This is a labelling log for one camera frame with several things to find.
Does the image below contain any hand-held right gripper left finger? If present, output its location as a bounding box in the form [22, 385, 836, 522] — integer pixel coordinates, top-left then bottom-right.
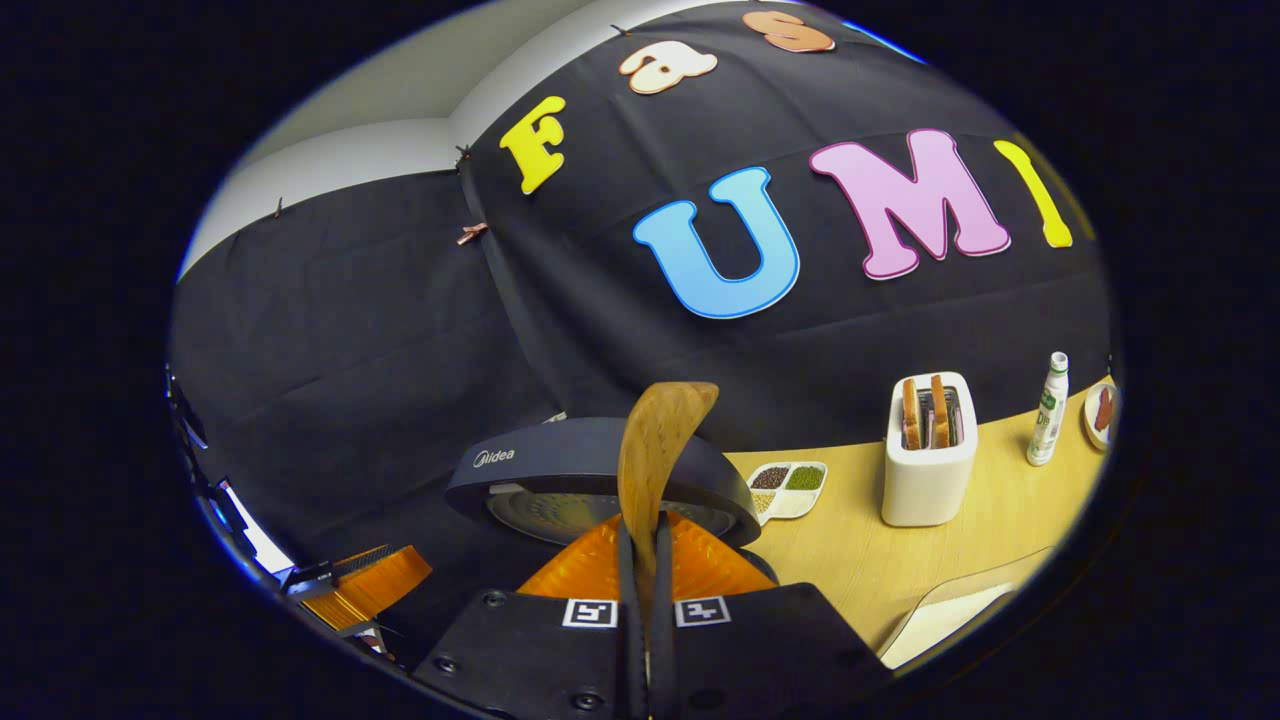
[412, 512, 646, 720]

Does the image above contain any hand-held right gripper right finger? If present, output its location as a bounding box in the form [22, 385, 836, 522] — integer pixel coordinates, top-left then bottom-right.
[650, 510, 896, 720]

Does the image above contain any white divided grain dish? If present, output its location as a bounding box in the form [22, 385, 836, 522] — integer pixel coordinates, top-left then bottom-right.
[748, 460, 829, 523]

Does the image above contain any white rice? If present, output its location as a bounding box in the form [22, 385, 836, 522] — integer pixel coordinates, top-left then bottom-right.
[885, 583, 1016, 669]

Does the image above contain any white toaster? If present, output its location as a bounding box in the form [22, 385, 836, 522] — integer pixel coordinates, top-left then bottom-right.
[881, 372, 979, 528]

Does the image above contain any white round plate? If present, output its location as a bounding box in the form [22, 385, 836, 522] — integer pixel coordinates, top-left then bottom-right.
[1083, 378, 1121, 451]

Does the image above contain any clear plastic container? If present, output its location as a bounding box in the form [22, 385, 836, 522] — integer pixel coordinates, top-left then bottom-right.
[878, 545, 1061, 671]

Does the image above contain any dark rice cooker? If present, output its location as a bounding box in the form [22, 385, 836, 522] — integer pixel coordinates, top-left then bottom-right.
[445, 417, 781, 601]

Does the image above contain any black backdrop cloth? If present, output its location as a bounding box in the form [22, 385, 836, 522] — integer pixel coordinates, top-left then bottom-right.
[170, 0, 1113, 641]

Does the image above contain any white green-label drink bottle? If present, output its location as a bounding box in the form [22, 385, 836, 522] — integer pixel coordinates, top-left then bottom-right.
[1027, 351, 1070, 467]

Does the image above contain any wooden spoon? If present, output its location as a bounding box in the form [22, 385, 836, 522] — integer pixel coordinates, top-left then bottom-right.
[617, 380, 721, 621]

